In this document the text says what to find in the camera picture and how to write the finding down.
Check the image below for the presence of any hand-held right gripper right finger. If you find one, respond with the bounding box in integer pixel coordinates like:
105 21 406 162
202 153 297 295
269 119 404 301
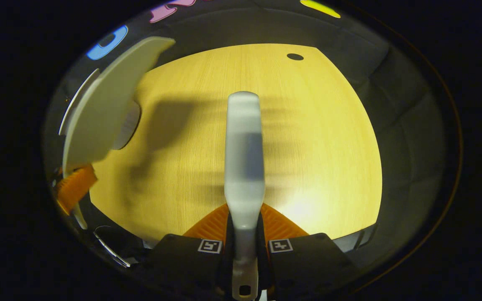
258 203 356 295

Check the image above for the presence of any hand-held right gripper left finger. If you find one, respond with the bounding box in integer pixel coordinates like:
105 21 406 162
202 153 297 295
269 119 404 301
147 203 235 295

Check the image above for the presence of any white ribbed garbage bin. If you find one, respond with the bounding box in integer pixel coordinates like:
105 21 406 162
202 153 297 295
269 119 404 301
59 69 142 151

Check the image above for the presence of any white plastic dustpan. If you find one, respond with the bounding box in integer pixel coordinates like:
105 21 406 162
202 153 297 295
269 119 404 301
59 36 176 178

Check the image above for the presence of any small white broom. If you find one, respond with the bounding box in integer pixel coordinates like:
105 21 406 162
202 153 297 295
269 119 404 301
224 91 266 301

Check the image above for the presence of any wooden desktop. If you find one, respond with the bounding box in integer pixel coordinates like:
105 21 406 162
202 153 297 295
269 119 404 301
90 43 383 244

